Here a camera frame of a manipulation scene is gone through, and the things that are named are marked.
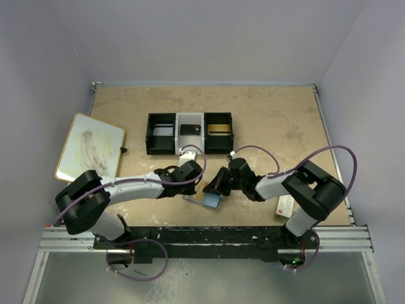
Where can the wood-framed whiteboard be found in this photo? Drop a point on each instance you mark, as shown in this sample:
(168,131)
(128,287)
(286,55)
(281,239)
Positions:
(91,144)

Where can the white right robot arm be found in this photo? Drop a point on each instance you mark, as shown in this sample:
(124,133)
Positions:
(315,191)

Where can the grey card holder wallet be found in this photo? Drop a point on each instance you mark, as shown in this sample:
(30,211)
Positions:
(209,200)

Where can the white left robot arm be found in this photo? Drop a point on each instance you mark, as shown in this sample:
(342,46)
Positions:
(82,204)

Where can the three-compartment card tray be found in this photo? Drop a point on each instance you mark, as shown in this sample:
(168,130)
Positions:
(170,145)

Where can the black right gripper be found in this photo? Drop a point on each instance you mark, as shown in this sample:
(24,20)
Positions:
(216,185)

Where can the black card in tray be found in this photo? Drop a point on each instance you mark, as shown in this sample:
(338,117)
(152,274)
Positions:
(190,130)

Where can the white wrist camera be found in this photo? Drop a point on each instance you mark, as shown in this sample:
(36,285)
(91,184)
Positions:
(186,156)
(231,156)

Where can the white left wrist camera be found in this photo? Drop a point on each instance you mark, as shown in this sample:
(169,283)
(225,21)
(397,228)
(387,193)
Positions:
(186,156)

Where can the gold card in tray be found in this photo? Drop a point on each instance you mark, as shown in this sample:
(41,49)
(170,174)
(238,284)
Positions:
(219,129)

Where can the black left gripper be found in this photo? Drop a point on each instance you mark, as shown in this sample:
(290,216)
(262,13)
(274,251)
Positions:
(190,190)

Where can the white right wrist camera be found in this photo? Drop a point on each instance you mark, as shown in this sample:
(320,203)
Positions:
(231,156)

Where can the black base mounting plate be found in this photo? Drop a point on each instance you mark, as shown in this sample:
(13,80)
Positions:
(265,243)

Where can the aluminium frame rail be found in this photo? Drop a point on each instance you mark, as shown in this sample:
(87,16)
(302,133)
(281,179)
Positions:
(332,239)

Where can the silver card in tray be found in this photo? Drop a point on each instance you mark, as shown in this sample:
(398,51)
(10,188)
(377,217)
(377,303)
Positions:
(163,130)

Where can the small white red box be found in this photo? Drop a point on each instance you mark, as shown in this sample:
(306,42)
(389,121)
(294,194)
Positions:
(285,206)

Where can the gold credit card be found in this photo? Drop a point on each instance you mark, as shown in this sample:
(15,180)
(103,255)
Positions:
(199,191)

